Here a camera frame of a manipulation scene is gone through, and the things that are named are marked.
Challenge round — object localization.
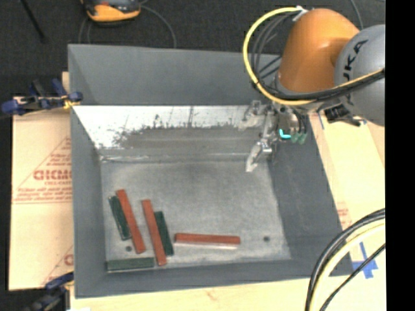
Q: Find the black cylinder on white bracket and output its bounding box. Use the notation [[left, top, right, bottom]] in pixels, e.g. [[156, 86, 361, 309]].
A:
[[323, 104, 368, 126]]

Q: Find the grey metal bin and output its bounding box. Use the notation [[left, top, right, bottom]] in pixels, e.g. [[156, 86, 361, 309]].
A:
[[67, 43, 353, 297]]

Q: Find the white flat block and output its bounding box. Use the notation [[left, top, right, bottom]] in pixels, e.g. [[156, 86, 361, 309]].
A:
[[173, 242, 239, 251]]

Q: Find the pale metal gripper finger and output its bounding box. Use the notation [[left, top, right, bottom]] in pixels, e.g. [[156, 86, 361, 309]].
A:
[[239, 100, 268, 132], [244, 140, 274, 173]]

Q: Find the red-brown flat block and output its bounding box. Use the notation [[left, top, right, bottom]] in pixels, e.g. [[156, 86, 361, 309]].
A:
[[115, 189, 147, 255], [141, 199, 169, 267], [174, 233, 242, 246]]

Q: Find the dark green flat block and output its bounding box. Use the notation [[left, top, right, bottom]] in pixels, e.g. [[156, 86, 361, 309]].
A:
[[153, 211, 175, 257], [106, 257, 156, 272], [108, 195, 132, 241]]

